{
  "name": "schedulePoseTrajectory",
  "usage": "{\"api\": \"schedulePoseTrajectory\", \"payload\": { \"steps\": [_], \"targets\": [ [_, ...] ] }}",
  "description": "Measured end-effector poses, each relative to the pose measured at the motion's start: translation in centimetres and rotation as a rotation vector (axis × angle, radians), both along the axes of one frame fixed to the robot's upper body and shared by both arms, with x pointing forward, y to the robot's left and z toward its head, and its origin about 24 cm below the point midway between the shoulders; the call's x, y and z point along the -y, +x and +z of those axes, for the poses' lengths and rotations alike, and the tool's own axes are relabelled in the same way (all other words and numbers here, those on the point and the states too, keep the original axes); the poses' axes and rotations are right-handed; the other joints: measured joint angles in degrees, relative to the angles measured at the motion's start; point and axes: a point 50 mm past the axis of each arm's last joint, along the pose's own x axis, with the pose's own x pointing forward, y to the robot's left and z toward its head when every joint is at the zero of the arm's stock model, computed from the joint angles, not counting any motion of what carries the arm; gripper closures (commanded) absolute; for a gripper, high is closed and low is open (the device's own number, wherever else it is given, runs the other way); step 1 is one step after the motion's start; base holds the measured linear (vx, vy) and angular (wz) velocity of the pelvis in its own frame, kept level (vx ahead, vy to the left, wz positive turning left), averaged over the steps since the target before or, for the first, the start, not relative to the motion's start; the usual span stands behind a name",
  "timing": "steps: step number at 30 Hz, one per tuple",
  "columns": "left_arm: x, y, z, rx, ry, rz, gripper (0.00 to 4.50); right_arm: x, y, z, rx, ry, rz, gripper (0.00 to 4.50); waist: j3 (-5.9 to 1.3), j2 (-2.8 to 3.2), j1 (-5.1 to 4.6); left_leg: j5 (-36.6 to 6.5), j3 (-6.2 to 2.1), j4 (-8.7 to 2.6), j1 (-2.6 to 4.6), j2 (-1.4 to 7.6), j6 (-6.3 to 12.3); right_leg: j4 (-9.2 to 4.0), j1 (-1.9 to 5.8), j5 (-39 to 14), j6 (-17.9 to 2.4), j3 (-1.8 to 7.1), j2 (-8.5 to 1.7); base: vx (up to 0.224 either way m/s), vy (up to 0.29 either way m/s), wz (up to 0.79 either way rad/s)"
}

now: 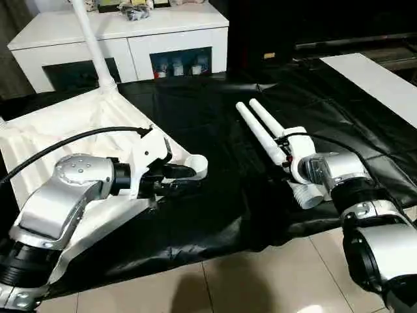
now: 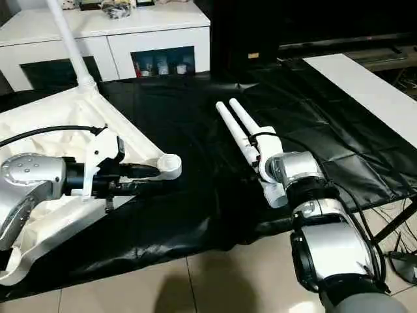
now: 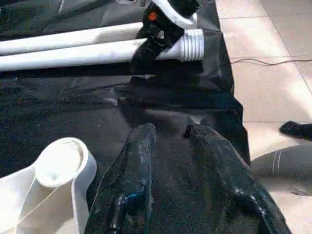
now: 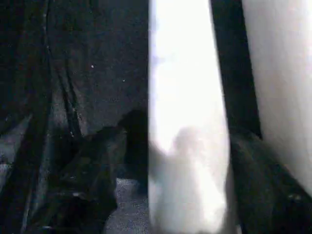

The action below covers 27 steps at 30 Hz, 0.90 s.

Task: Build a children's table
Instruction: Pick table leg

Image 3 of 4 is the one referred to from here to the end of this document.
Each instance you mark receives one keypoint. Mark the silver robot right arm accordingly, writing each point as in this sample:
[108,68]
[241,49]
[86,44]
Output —
[184,7]

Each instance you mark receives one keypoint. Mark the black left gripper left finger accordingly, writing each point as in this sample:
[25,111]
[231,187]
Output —
[131,180]

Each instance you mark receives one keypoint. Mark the black robot right foot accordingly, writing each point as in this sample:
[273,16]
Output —
[297,130]

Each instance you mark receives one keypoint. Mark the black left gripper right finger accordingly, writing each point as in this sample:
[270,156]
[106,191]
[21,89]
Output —
[231,175]

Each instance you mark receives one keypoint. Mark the black work mat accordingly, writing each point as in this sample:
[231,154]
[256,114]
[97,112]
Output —
[73,109]

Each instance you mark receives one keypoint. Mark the white plastic table leg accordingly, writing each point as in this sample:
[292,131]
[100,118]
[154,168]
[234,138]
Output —
[73,57]
[61,40]

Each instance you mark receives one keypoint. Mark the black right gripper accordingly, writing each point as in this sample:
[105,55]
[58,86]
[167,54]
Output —
[163,24]

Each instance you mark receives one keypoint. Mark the white plastic table top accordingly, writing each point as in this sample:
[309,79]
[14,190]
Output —
[48,185]

